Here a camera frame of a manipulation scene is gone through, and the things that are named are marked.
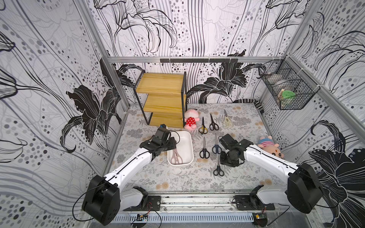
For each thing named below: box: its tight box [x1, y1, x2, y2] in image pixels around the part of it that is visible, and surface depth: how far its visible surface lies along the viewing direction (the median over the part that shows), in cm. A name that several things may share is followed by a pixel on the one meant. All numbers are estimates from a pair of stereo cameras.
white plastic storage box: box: [166, 130, 194, 167], surface depth 93 cm
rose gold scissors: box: [170, 148, 183, 165], surface depth 90 cm
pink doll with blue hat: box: [257, 135, 285, 159], surface depth 90 cm
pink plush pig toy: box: [183, 108, 201, 131], surface depth 104 cm
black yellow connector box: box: [252, 212, 268, 227], surface depth 72 cm
